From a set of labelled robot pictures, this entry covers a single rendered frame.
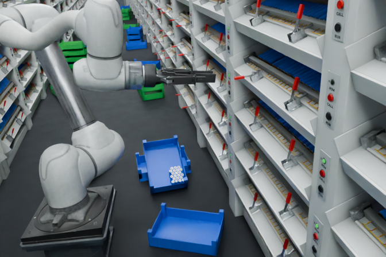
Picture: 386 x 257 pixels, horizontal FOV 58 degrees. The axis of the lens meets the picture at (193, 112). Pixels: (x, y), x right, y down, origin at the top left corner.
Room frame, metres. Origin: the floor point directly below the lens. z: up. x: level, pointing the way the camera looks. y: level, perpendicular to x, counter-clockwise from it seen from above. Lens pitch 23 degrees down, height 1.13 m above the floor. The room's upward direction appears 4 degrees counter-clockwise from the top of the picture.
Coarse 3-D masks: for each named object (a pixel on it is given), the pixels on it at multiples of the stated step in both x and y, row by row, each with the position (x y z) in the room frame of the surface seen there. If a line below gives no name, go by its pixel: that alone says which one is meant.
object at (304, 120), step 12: (252, 48) 1.33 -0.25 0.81; (264, 48) 1.34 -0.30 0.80; (240, 60) 1.32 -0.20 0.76; (240, 72) 1.26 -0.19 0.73; (264, 72) 1.17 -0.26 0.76; (252, 84) 1.12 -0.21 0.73; (264, 84) 1.09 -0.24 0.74; (264, 96) 1.03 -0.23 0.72; (276, 96) 0.98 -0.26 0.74; (288, 96) 0.95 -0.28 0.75; (276, 108) 0.95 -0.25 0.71; (300, 108) 0.87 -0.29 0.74; (288, 120) 0.88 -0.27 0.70; (300, 120) 0.81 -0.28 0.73; (312, 120) 0.72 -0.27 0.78; (300, 132) 0.82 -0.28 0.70; (312, 132) 0.75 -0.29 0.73; (312, 144) 0.76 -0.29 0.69
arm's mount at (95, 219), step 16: (96, 192) 1.26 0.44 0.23; (112, 192) 1.28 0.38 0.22; (48, 208) 1.18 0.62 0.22; (96, 208) 1.15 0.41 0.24; (32, 224) 1.08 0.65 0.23; (48, 224) 1.07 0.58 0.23; (64, 224) 1.06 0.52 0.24; (80, 224) 1.05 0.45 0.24; (96, 224) 1.04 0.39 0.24; (32, 240) 1.01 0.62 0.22; (48, 240) 1.01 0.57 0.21; (64, 240) 1.01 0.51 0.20
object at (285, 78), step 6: (252, 60) 1.27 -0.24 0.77; (258, 60) 1.24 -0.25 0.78; (258, 66) 1.22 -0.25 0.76; (264, 66) 1.17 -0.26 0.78; (270, 66) 1.15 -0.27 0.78; (270, 72) 1.13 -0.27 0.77; (276, 72) 1.08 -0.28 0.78; (282, 72) 1.07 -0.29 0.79; (276, 78) 1.09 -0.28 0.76; (282, 78) 1.04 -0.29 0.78; (288, 78) 1.01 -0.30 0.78; (288, 84) 1.00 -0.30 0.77; (300, 84) 0.95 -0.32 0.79; (288, 90) 0.97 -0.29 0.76; (300, 90) 0.93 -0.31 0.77; (306, 90) 0.90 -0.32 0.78; (312, 90) 0.89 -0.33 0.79; (306, 96) 0.91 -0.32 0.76; (312, 96) 0.86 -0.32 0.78; (318, 96) 0.85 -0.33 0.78; (318, 102) 0.84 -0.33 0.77
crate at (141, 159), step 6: (180, 150) 1.91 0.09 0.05; (138, 156) 1.84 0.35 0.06; (144, 156) 1.86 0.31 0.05; (186, 156) 1.82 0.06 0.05; (138, 162) 1.84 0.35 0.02; (144, 162) 1.86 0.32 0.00; (186, 162) 1.83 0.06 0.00; (138, 168) 1.68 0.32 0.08; (144, 168) 1.79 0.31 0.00; (186, 168) 1.71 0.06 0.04; (138, 174) 1.66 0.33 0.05; (144, 174) 1.67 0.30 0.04; (144, 180) 1.67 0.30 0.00
